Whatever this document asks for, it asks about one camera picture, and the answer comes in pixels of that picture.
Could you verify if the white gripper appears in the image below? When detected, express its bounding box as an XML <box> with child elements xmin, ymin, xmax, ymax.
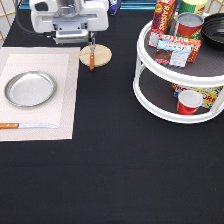
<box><xmin>29</xmin><ymin>0</ymin><xmax>109</xmax><ymax>44</ymax></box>

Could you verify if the wooden handled fork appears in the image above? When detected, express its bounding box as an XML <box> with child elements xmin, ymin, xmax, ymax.
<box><xmin>89</xmin><ymin>37</ymin><xmax>96</xmax><ymax>71</ymax></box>

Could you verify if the round silver metal plate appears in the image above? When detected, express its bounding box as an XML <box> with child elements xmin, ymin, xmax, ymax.
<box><xmin>4</xmin><ymin>71</ymin><xmax>57</xmax><ymax>107</ymax></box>

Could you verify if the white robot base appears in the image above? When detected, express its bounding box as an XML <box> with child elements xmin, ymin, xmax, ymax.
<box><xmin>109</xmin><ymin>0</ymin><xmax>121</xmax><ymax>16</ymax></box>

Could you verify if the beige woven placemat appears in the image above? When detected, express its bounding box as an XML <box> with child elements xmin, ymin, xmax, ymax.
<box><xmin>0</xmin><ymin>47</ymin><xmax>79</xmax><ymax>142</ymax></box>

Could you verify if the round wooden coaster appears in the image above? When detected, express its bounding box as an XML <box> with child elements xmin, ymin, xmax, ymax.
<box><xmin>79</xmin><ymin>44</ymin><xmax>112</xmax><ymax>67</ymax></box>

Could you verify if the red raisins box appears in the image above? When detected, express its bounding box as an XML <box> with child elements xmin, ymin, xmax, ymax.
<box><xmin>148</xmin><ymin>0</ymin><xmax>176</xmax><ymax>48</ymax></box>

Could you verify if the white two-tier turntable shelf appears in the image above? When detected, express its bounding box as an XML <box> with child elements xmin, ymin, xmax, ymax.
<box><xmin>133</xmin><ymin>22</ymin><xmax>224</xmax><ymax>124</ymax></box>

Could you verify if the blue chocolate pudding box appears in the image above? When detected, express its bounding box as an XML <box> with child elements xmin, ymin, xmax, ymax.
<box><xmin>154</xmin><ymin>39</ymin><xmax>193</xmax><ymax>68</ymax></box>

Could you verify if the yellow green canister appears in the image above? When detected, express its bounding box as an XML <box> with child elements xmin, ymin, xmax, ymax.
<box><xmin>178</xmin><ymin>0</ymin><xmax>208</xmax><ymax>15</ymax></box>

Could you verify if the red can silver lid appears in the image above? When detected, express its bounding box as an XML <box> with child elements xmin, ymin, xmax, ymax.
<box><xmin>174</xmin><ymin>12</ymin><xmax>204</xmax><ymax>39</ymax></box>

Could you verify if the red butter box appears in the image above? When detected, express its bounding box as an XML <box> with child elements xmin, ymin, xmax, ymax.
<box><xmin>157</xmin><ymin>34</ymin><xmax>201</xmax><ymax>63</ymax></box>

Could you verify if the black bowl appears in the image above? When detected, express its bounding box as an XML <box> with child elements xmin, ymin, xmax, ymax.
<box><xmin>201</xmin><ymin>13</ymin><xmax>224</xmax><ymax>50</ymax></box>

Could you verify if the red cup lower shelf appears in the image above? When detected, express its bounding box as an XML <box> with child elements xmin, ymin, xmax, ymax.
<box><xmin>177</xmin><ymin>90</ymin><xmax>203</xmax><ymax>115</ymax></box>

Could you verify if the yellow popcorn box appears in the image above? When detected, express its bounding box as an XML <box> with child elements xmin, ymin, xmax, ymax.
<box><xmin>172</xmin><ymin>83</ymin><xmax>223</xmax><ymax>109</ymax></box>

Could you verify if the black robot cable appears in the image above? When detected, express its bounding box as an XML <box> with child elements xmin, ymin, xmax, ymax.
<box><xmin>14</xmin><ymin>0</ymin><xmax>54</xmax><ymax>37</ymax></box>

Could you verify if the wooden handled knife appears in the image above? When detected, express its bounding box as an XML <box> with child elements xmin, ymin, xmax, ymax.
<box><xmin>0</xmin><ymin>123</ymin><xmax>57</xmax><ymax>129</ymax></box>

